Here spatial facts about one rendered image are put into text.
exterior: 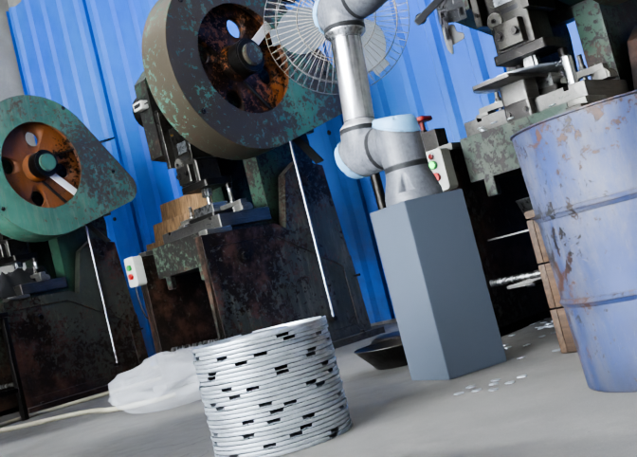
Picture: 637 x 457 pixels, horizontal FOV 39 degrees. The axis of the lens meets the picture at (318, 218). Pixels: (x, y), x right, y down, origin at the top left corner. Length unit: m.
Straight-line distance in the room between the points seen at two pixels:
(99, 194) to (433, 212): 3.44
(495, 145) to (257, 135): 1.32
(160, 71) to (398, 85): 1.51
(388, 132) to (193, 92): 1.56
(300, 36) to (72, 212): 2.20
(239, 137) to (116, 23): 2.94
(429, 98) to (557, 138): 3.12
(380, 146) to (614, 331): 0.95
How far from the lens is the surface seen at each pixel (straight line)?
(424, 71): 4.70
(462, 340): 2.26
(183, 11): 3.85
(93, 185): 5.45
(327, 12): 2.53
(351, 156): 2.41
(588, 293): 1.61
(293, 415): 1.78
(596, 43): 3.18
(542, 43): 2.99
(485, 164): 2.90
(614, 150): 1.54
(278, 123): 3.97
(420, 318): 2.27
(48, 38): 7.32
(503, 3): 3.06
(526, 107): 2.88
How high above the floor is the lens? 0.30
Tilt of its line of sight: 4 degrees up
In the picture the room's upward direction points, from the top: 14 degrees counter-clockwise
